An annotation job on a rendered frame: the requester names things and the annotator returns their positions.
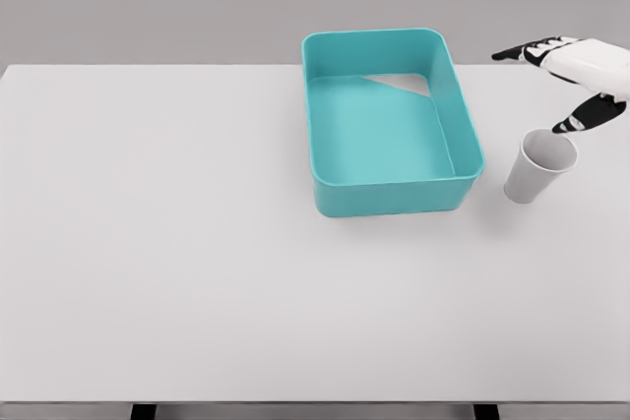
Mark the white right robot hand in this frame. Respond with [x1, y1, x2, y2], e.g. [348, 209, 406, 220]
[490, 35, 630, 135]

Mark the white paper cup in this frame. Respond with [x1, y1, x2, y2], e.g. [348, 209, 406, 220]
[503, 128, 579, 206]

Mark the teal plastic basket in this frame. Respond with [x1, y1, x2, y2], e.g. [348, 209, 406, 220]
[300, 26, 486, 219]

